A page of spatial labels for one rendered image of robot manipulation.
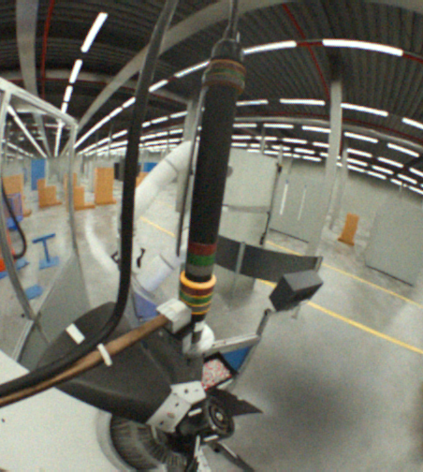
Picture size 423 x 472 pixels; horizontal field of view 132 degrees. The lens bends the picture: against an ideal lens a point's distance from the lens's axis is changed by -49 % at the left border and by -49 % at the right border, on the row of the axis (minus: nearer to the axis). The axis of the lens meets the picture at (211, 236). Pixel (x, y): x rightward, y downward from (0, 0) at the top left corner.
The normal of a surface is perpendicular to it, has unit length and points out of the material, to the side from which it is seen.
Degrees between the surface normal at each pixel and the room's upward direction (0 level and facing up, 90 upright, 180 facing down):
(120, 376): 43
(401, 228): 90
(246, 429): 0
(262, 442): 0
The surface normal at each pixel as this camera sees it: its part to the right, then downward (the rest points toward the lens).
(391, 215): -0.66, 0.17
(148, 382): 0.61, -0.48
